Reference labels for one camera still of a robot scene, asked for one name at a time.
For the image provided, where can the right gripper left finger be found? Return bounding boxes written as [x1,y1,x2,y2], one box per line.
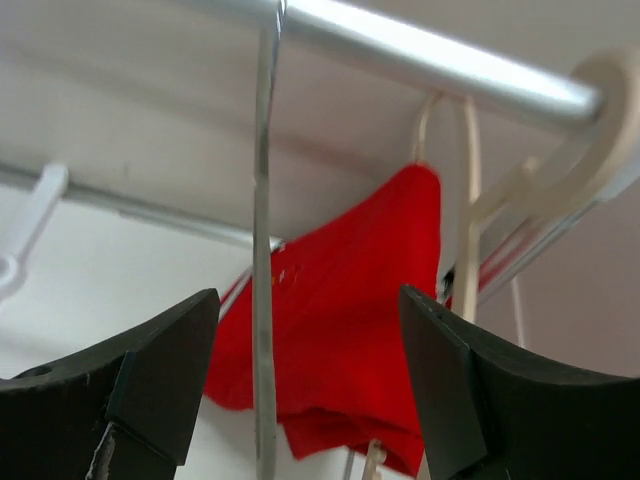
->
[1,289,220,480]

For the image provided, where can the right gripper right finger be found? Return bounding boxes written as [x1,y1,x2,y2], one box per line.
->
[399,286,639,479]

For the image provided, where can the cream wooden hanger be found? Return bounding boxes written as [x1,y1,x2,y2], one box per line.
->
[359,47,637,480]

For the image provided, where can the grey metal trouser hanger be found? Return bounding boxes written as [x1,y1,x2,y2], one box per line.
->
[252,1,287,480]

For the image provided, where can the red garment with white stripes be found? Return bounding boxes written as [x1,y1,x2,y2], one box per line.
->
[203,161,454,477]

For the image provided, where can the white and silver clothes rack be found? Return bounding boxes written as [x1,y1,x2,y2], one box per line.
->
[0,0,640,301]

